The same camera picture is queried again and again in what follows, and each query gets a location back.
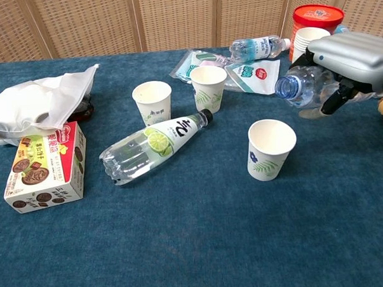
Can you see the chocolate cookie box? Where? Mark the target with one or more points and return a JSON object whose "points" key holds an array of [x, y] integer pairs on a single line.
{"points": [[43, 175]]}

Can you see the lime soda bottle black cap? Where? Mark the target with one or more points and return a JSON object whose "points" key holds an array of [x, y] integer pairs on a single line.
{"points": [[147, 145]]}

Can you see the paper cup grey lettering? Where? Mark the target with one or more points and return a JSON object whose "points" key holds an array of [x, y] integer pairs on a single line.
{"points": [[153, 104]]}

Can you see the water bottle blue label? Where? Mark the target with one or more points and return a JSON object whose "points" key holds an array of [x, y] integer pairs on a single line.
{"points": [[257, 48]]}

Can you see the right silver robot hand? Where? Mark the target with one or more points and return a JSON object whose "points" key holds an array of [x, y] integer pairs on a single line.
{"points": [[356, 57]]}

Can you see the paper cup blue flower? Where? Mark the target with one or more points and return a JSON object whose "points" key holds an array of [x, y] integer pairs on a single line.
{"points": [[268, 159]]}

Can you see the woven bamboo folding screen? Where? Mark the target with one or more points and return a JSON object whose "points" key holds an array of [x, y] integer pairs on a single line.
{"points": [[173, 20]]}

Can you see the paper cup fern print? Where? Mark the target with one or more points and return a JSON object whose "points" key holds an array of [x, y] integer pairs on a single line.
{"points": [[208, 92]]}

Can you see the blue table cloth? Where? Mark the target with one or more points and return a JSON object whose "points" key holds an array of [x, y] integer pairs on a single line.
{"points": [[195, 238]]}

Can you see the small clear plastic bottle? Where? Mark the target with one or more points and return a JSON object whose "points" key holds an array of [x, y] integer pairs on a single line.
{"points": [[306, 86]]}

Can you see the dark brown glossy object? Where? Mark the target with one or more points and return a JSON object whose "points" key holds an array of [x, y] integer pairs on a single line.
{"points": [[83, 113]]}

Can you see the red lidded snack canister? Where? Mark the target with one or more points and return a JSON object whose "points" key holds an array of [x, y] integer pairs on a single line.
{"points": [[316, 17]]}

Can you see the white plastic bag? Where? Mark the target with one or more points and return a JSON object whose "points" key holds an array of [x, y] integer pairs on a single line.
{"points": [[34, 102]]}

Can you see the stacked white paper cups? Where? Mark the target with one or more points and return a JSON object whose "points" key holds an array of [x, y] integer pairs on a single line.
{"points": [[304, 38]]}

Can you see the white green salt pouch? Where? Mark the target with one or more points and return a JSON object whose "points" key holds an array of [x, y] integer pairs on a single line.
{"points": [[255, 75]]}

